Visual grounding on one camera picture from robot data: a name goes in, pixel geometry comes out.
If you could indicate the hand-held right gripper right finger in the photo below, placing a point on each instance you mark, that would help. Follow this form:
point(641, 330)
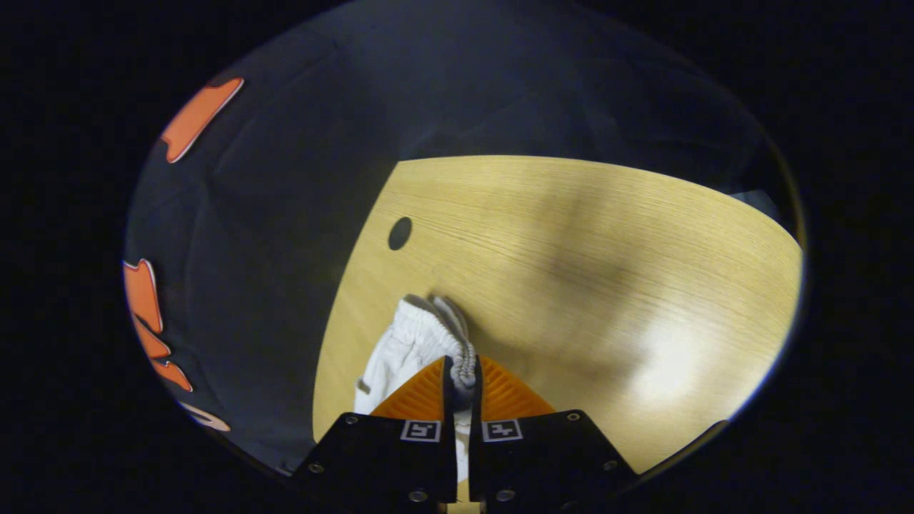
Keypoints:
point(543, 457)

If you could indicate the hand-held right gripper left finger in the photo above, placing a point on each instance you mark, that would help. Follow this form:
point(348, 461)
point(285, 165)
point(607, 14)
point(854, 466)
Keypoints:
point(385, 457)

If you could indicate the black backdrop cloth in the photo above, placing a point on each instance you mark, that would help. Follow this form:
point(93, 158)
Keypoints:
point(285, 214)

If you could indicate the white jeans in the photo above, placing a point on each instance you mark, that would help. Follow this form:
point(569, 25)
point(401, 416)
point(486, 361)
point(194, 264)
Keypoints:
point(410, 343)

